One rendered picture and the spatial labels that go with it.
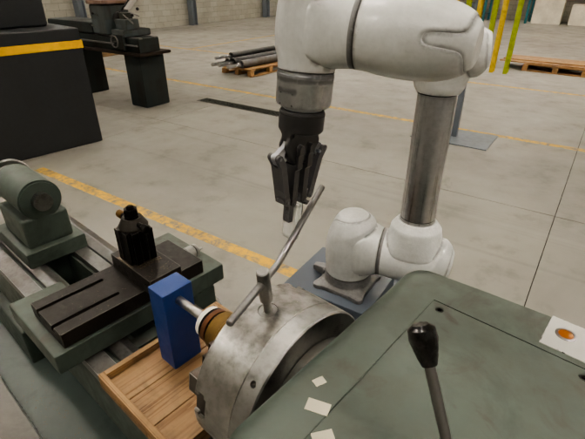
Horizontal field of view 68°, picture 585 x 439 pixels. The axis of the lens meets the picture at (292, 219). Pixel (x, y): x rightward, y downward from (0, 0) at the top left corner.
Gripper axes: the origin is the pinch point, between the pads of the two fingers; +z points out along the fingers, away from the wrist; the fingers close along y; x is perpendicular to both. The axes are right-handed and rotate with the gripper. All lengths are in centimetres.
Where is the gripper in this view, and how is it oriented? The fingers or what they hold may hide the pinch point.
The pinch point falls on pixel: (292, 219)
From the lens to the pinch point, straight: 79.5
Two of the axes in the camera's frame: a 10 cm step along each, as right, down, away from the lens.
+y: -6.7, 2.8, -6.9
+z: -0.8, 8.9, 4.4
